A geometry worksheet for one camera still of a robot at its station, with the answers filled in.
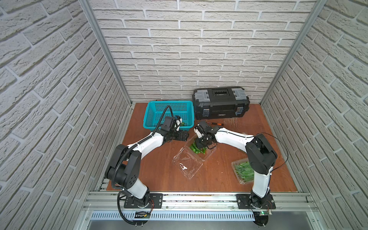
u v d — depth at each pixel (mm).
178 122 760
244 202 730
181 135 793
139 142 521
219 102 994
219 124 1066
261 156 494
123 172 442
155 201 735
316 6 696
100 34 799
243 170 812
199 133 809
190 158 872
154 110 1063
